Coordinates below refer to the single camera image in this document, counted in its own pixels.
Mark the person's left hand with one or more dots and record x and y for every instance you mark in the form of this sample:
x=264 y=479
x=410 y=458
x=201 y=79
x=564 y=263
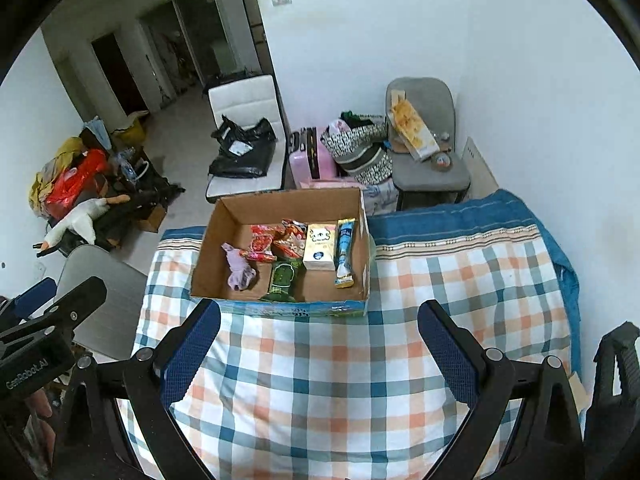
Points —
x=44 y=405

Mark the yellow cloth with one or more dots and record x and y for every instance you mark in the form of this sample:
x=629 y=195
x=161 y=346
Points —
x=65 y=150

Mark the white goose plush toy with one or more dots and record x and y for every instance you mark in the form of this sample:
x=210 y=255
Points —
x=82 y=217

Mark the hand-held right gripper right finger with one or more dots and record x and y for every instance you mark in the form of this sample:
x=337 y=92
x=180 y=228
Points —
x=447 y=355

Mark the pile of dark bags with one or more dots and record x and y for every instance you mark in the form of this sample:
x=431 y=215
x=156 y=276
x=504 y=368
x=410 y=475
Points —
x=150 y=190

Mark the black white patterned tote bag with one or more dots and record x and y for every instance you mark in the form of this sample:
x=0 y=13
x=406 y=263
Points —
x=370 y=165

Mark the blue striped sheet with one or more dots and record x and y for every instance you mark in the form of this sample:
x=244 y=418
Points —
x=450 y=215

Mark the black plastic bag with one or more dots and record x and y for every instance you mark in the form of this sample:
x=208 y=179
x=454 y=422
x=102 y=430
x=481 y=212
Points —
x=245 y=160

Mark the yellow bag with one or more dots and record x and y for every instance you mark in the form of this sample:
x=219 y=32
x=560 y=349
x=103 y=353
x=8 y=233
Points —
x=131 y=132

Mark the glass sliding door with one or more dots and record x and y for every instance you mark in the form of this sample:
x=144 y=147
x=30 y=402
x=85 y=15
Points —
x=200 y=45

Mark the red plastic bag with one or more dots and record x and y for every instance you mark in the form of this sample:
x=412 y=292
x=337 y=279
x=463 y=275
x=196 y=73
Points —
x=75 y=180

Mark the plaid blanket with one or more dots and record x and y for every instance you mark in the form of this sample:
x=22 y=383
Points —
x=325 y=385

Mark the red panda snack packet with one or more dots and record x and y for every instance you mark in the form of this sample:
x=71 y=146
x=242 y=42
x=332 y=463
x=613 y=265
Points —
x=292 y=240

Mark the white board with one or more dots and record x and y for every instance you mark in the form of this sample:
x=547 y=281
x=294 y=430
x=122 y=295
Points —
x=480 y=170

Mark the blue stick packet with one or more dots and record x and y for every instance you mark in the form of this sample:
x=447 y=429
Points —
x=345 y=250

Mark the tape roll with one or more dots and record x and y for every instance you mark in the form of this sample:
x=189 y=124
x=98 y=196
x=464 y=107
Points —
x=441 y=162

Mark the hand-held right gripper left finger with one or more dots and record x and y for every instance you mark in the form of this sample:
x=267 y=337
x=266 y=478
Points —
x=192 y=355

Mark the small cardboard box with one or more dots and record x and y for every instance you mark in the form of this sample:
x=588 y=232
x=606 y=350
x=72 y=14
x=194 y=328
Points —
x=152 y=217

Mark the dark green cloth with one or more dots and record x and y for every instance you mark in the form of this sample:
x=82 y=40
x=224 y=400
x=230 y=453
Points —
x=362 y=119

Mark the grey padded chair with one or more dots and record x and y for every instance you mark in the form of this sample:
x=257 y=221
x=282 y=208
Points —
x=430 y=175

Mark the green wipes packet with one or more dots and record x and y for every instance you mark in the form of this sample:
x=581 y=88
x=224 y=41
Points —
x=282 y=280

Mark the pink suitcase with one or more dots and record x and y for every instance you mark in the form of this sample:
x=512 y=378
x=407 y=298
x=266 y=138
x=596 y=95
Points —
x=325 y=165

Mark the grey shell chair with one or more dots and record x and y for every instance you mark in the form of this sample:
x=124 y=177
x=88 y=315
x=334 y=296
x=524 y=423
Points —
x=110 y=300

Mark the white chair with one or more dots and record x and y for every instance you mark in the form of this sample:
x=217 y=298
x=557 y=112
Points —
x=245 y=100

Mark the printed plastic package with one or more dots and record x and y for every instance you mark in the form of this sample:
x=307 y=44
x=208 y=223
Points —
x=380 y=200

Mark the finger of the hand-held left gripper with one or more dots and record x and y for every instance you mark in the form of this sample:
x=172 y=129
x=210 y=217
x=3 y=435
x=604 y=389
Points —
x=35 y=295
x=75 y=305

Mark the plastic water bottle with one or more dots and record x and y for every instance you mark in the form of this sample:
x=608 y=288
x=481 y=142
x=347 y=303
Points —
x=129 y=165

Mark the purple wrapper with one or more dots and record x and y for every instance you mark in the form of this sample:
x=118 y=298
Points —
x=237 y=265

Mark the yellow tissue pack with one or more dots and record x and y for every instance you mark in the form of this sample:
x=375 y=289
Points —
x=320 y=250

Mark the light blue cloth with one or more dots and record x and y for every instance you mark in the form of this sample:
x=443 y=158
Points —
x=96 y=129

